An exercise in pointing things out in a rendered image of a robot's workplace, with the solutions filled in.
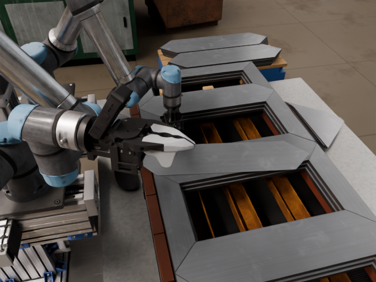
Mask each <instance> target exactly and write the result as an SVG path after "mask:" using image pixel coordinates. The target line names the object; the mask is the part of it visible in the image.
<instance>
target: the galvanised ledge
mask: <svg viewBox="0 0 376 282"><path fill-rule="evenodd" d="M106 101H107V100H106V99H105V100H97V104H98V105H99V107H100V108H103V106H104V104H105V103H106ZM120 113H121V114H123V115H126V116H128V117H129V118H130V117H131V116H130V110H129V108H127V107H124V109H123V110H122V111H120ZM97 161H98V184H99V197H100V219H101V242H102V265H103V277H104V282H161V281H160V277H159V271H158V265H157V259H156V253H155V249H154V243H153V237H152V231H151V225H150V221H149V215H148V209H147V203H146V200H145V199H144V194H143V187H142V183H143V181H142V176H141V172H140V171H138V175H137V176H138V182H139V187H138V188H137V189H130V190H126V189H124V188H123V187H120V186H119V185H118V183H117V182H116V178H115V174H114V171H113V170H112V168H111V159H110V158H106V157H101V156H97Z"/></svg>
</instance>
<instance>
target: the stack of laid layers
mask: <svg viewBox="0 0 376 282"><path fill-rule="evenodd" d="M233 79H241V80H242V81H243V83H244V84H250V83H252V82H251V80H250V79H249V78H248V76H247V75H246V73H245V72H244V71H243V70H237V71H231V72H222V73H213V74H205V75H199V76H191V77H182V78H181V86H188V85H194V84H202V83H210V82H219V81H227V80H233ZM258 111H263V112H264V113H265V115H266V116H267V118H268V119H269V120H270V122H271V123H272V125H273V126H274V128H275V129H276V131H277V132H278V133H279V135H274V136H270V137H263V138H257V139H250V140H243V141H239V142H264V141H278V140H284V141H286V142H288V143H290V144H292V145H294V146H296V147H298V148H300V149H302V150H304V151H306V152H308V153H310V154H309V155H308V157H307V158H306V159H305V160H304V161H303V162H302V163H301V164H300V166H299V167H298V168H297V169H296V170H280V171H256V172H232V173H208V174H195V175H168V176H164V177H166V178H168V179H170V180H172V181H174V182H176V183H178V184H180V188H181V192H182V195H183V198H184V202H185V205H186V209H187V213H188V215H189V219H190V223H191V226H192V230H193V233H194V236H195V240H196V242H197V241H198V238H197V235H196V232H195V228H194V225H193V222H192V218H191V215H190V211H189V207H188V205H187V201H186V198H185V193H188V192H194V191H199V190H205V189H211V188H215V187H220V186H226V185H232V184H237V183H241V182H247V181H253V180H259V179H262V178H268V177H274V176H280V175H286V174H289V173H295V172H300V171H305V172H306V174H307V175H308V177H309V178H310V179H311V181H312V182H313V184H314V186H315V187H316V188H317V190H318V191H319V193H320V194H321V195H322V197H323V198H324V200H325V202H326V203H327V204H328V206H329V207H330V209H331V210H332V211H333V212H337V211H341V210H345V209H344V208H343V207H342V205H341V204H340V202H339V201H338V200H337V199H336V197H335V195H334V194H333V193H332V191H331V190H330V189H329V187H328V186H327V185H326V183H325V182H324V181H323V179H322V177H321V176H320V175H319V174H318V172H317V171H316V169H315V168H314V167H313V165H312V164H311V163H310V161H309V159H310V157H311V155H312V153H313V151H314V148H315V146H316V144H317V143H316V142H314V141H311V140H309V139H306V138H302V137H299V136H297V135H294V134H291V133H289V132H288V131H287V130H286V128H285V127H284V126H283V124H282V123H281V121H280V120H279V119H278V117H277V116H276V115H275V113H274V112H273V111H272V109H271V108H270V106H269V105H268V104H267V102H266V101H264V102H256V103H251V104H244V105H236V106H228V107H221V108H217V109H209V110H201V111H194V112H186V113H182V114H181V115H182V118H183V120H184V123H186V122H190V121H198V120H205V119H212V118H219V117H224V116H231V115H239V114H246V113H251V112H258ZM233 143H238V142H233ZM152 174H153V173H152ZM153 178H154V174H153ZM154 183H155V187H156V182H155V179H154ZM156 192H157V187H156ZM157 197H158V192H157ZM158 202H159V197H158ZM159 207H160V210H161V205H160V202H159ZM161 215H162V210H161ZM162 220H163V215H162ZM163 225H164V230H165V233H166V228H165V223H164V220H163ZM166 238H167V233H166ZM167 243H168V238H167ZM168 248H169V252H170V256H171V251H170V246H169V243H168ZM171 261H172V256H171ZM172 266H173V261H172ZM366 267H371V268H372V269H373V271H374V272H375V274H376V255H371V256H367V257H363V258H359V259H356V260H351V261H347V262H343V263H340V264H335V265H331V266H326V267H322V268H319V269H315V270H311V271H306V272H302V273H299V274H295V275H291V276H286V277H283V278H278V279H274V280H270V281H266V282H311V281H315V280H319V279H324V278H328V277H331V276H335V275H340V274H343V273H346V272H351V271H355V270H359V269H363V268H366ZM173 272H174V275H175V280H176V282H177V279H176V274H175V269H174V266H173Z"/></svg>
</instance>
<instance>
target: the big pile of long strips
mask: <svg viewBox="0 0 376 282"><path fill-rule="evenodd" d="M268 44H269V43H268V40H267V36H262V35H258V34H253V33H250V32H247V33H241V34H230V35H219V36H208V37H197V38H192V39H181V40H171V41H169V42H168V43H166V44H165V45H164V46H162V47H160V49H161V52H162V53H163V55H164V56H166V57H169V58H172V59H171V60H170V61H169V62H168V64H167V65H175V66H177V67H179V68H180V69H189V68H198V67H207V66H212V65H221V64H231V63H240V62H249V61H252V62H253V64H254V65H255V66H256V67H262V66H267V65H272V63H273V62H274V61H275V60H276V59H277V57H278V56H279V54H280V52H281V50H282V49H281V48H276V47H273V46H269V45H268Z"/></svg>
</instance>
